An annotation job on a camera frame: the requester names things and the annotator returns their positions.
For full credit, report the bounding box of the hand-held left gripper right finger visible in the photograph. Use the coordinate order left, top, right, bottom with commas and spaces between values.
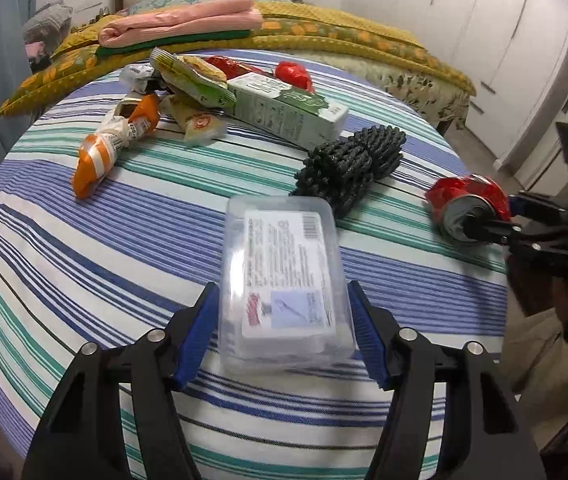
346, 280, 547, 480

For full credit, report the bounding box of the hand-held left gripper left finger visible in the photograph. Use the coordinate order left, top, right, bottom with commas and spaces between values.
21, 282, 221, 480

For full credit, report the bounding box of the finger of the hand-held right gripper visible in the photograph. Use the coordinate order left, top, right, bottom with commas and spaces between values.
509, 192, 568, 221
461, 212, 525, 246

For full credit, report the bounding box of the crushed red can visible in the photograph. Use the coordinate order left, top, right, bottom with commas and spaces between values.
424, 174, 512, 246

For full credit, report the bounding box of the clear plastic box with label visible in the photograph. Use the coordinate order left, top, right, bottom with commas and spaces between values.
218, 194, 357, 375

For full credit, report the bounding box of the blue and green striped sheet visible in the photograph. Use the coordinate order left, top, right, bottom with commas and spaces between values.
0, 49, 510, 480

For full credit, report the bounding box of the person's beige clothing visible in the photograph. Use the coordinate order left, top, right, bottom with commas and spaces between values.
501, 305, 568, 451

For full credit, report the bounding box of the white wardrobe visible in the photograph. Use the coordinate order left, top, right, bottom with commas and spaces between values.
339, 0, 568, 171

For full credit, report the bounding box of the black textured plastic roll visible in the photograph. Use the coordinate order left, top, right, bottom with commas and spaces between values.
289, 125, 407, 220

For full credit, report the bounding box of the floral bed sheet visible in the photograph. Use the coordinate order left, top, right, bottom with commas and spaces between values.
334, 52, 472, 136

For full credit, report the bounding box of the orange and white wrapper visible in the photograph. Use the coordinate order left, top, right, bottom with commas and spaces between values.
73, 94, 161, 200

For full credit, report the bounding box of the yellowish clear wrapper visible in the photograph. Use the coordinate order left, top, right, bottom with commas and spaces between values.
161, 92, 227, 148

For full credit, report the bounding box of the green and white carton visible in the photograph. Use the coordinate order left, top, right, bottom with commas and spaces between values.
226, 72, 350, 152

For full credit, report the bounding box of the yellow floral blanket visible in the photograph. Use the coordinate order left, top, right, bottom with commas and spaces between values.
0, 2, 477, 118

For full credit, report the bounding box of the crumpled red wrapper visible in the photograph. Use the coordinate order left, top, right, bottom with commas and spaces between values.
275, 61, 315, 93

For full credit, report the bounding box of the green snack packet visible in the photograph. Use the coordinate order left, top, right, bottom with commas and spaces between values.
150, 47, 237, 117

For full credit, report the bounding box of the crumpled silver wrapper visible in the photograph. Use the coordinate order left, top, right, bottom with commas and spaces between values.
119, 64, 165, 95

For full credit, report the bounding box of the red snack packet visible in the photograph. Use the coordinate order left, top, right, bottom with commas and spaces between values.
204, 55, 265, 81

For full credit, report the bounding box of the folded green cloth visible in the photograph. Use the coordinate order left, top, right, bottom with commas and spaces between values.
96, 30, 250, 58

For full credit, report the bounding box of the folded pink cloth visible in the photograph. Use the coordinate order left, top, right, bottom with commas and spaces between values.
98, 0, 265, 50

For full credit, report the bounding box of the teal patterned pillow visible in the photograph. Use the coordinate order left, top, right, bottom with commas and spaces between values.
126, 0, 245, 16

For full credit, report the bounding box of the pile of clothes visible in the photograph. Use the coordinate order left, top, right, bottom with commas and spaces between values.
21, 4, 74, 71

